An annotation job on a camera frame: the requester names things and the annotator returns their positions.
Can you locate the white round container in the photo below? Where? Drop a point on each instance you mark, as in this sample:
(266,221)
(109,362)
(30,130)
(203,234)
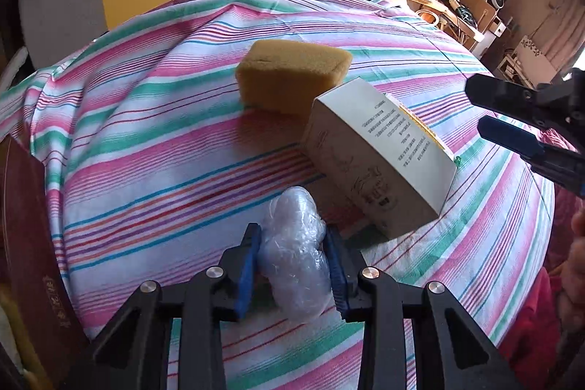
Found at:
(430,16)

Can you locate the clear plastic bag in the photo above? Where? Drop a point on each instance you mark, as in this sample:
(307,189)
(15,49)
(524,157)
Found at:
(292,262)

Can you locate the cream cardboard box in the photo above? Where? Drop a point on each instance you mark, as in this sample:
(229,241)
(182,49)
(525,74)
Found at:
(379,170)

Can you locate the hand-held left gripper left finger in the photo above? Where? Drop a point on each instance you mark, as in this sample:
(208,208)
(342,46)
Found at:
(244,275)

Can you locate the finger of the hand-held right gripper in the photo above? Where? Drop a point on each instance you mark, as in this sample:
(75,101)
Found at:
(512,138)
(502,93)

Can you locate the yellow sponge block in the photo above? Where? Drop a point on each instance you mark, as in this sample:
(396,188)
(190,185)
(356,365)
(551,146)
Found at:
(288,74)

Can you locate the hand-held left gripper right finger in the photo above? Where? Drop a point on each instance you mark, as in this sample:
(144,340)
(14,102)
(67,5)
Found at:
(336,280)

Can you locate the pink curtain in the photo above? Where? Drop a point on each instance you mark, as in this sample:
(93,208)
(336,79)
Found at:
(562,38)

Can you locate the striped bed sheet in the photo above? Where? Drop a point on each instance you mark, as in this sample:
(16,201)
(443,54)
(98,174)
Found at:
(160,143)

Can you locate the red blanket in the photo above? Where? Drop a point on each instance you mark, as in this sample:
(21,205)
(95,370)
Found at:
(534,326)

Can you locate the person's right forearm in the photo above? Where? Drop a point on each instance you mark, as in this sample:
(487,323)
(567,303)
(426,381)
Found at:
(575,275)

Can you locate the open cardboard box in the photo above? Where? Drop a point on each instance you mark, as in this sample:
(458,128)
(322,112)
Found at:
(475,1)

